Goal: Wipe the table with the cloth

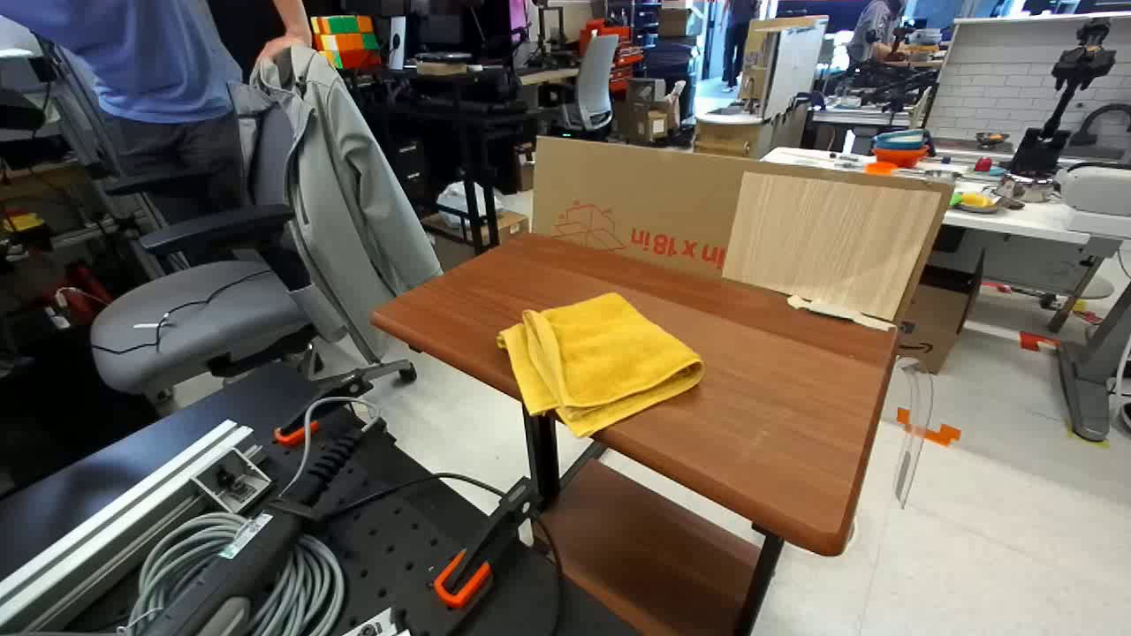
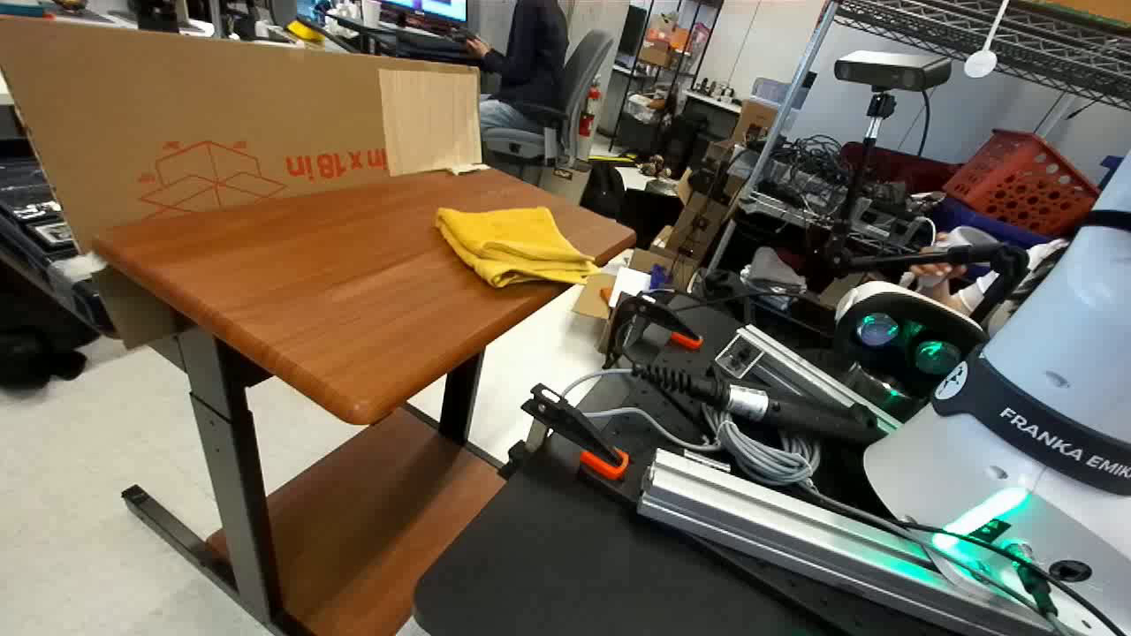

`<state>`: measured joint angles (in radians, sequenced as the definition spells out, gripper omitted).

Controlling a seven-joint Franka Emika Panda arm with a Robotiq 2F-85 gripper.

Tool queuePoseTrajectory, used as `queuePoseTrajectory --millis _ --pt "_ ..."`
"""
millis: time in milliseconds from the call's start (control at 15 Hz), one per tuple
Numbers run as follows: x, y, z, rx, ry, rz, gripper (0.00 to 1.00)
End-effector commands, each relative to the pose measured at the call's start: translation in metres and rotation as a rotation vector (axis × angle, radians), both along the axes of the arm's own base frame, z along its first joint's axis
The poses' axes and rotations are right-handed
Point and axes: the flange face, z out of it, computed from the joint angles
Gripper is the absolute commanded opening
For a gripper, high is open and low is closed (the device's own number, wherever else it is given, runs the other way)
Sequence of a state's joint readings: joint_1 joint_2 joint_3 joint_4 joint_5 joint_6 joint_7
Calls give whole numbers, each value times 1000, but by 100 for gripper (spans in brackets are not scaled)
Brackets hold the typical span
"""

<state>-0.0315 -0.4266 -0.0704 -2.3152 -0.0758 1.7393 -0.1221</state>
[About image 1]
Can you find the yellow cloth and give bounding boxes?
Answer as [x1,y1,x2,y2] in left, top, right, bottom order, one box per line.
[498,294,704,439]

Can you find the large cardboard box panel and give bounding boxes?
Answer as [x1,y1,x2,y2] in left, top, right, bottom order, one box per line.
[533,138,755,276]

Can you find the brown wooden table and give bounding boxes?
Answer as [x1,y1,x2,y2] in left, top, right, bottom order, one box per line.
[375,236,895,636]

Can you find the grey jacket on chair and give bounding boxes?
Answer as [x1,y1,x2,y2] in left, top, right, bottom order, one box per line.
[250,45,441,363]

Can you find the orange black clamp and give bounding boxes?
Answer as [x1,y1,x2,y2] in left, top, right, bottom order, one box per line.
[432,478,537,611]
[273,378,372,448]

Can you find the light wooden board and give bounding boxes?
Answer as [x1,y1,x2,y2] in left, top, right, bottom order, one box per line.
[721,165,949,333]

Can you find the grey office chair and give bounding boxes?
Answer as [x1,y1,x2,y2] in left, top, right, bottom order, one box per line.
[89,67,418,399]

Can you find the colourful block toy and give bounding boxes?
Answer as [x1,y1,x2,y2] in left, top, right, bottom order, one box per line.
[312,13,382,72]

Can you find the white desk at right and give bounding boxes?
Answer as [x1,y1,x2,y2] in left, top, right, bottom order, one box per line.
[759,141,1131,340]

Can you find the person in blue shirt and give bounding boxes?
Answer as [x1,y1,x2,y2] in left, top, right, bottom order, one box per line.
[0,0,315,168]

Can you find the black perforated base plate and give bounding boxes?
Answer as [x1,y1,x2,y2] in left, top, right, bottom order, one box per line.
[0,367,631,636]

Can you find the grey coiled cable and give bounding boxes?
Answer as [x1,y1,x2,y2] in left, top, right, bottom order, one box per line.
[116,510,351,636]

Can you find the aluminium extrusion rail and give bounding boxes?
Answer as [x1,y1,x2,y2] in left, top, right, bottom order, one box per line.
[0,420,273,631]

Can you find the black camera on stand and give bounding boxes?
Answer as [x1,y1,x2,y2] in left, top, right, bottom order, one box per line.
[1008,18,1116,179]

